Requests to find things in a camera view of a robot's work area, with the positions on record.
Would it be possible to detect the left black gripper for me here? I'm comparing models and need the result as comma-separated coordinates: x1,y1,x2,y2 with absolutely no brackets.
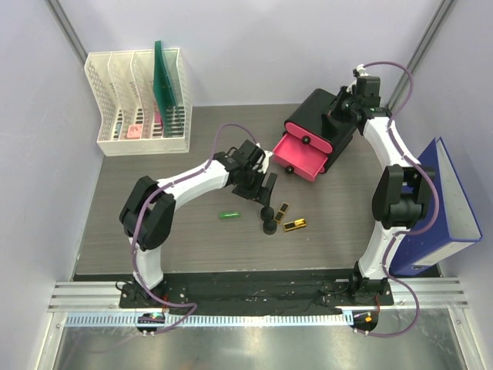
233,166,277,207

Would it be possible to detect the black round jar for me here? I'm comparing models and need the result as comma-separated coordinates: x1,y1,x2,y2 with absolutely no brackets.
263,219,277,235
260,207,274,221

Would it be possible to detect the pink drawer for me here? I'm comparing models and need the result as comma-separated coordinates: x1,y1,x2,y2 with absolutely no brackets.
284,122,333,154
273,133,330,182

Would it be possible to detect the black pink drawer organizer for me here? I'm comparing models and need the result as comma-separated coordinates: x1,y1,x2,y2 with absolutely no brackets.
284,89,354,171

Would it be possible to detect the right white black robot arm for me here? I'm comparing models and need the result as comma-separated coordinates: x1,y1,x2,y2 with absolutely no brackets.
330,72,438,304

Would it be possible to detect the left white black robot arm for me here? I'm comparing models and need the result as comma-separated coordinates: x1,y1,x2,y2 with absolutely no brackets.
119,140,277,308

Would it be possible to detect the black gold upright lipstick case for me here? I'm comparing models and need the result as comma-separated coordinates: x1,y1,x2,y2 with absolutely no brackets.
273,202,290,224

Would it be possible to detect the green lip balm tube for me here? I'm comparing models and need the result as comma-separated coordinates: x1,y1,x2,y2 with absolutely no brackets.
219,211,241,220

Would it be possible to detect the gold lipstick lying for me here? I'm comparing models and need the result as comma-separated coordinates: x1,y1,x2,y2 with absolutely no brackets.
283,218,307,232

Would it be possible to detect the green board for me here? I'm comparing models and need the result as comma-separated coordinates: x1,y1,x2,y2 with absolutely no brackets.
153,40,176,133

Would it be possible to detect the pink item in organizer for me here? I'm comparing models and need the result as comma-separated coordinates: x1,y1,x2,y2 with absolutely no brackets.
153,103,162,124

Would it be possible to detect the pink eraser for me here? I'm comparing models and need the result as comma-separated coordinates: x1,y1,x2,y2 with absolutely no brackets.
126,124,143,140

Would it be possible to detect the white mesh file organizer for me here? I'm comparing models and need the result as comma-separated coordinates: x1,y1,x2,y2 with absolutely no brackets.
84,48,193,156

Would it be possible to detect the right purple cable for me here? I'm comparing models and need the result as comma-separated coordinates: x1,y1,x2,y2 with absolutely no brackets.
356,61,442,338

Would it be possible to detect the purple cable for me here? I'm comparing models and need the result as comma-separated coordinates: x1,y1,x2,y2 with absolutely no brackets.
72,123,259,355
356,61,442,338

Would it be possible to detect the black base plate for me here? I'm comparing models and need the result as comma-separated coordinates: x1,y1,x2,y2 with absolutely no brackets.
119,269,394,315

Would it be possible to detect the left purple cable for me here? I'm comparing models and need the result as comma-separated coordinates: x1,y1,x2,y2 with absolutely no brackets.
72,123,259,355

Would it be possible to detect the blue ring binder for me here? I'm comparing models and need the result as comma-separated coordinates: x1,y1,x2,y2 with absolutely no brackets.
391,137,482,276

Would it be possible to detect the aluminium rail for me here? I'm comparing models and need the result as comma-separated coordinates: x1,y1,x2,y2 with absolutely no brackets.
49,277,469,328

